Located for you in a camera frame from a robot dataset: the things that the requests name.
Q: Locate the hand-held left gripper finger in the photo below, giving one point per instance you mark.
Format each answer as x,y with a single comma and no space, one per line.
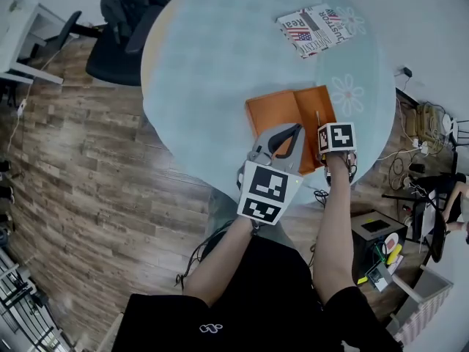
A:
284,138

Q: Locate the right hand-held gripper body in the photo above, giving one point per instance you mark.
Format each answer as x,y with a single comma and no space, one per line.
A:
339,138

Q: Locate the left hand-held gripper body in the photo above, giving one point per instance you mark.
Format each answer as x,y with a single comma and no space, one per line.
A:
269,187

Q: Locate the orange cardboard box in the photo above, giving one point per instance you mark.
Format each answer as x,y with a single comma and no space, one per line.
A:
278,112

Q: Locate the person's left forearm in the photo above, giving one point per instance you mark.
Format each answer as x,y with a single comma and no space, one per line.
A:
220,262

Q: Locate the person's right forearm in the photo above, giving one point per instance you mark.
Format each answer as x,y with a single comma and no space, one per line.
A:
335,226

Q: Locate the black square box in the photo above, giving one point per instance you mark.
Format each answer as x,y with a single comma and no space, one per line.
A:
377,229

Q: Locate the white printed flag-pattern box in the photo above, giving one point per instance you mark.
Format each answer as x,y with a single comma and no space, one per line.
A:
315,29

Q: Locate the white power strip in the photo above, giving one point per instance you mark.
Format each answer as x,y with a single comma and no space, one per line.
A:
421,147

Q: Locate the light blue floral tablecloth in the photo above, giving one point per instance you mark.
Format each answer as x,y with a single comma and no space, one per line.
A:
220,68

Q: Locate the black folding chair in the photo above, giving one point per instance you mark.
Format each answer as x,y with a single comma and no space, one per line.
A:
427,211

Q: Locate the person's black shirt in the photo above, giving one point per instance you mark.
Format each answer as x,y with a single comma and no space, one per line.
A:
256,306

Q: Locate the yellow plastic object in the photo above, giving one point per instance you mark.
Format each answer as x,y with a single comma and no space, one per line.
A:
394,254

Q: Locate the white storage crate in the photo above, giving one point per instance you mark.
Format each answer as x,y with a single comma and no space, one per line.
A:
425,303

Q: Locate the black office chair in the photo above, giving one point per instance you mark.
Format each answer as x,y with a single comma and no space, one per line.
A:
117,50

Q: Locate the white desk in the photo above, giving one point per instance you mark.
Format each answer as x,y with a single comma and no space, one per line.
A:
22,39

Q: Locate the black wall charger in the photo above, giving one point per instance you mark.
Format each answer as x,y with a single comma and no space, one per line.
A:
406,72

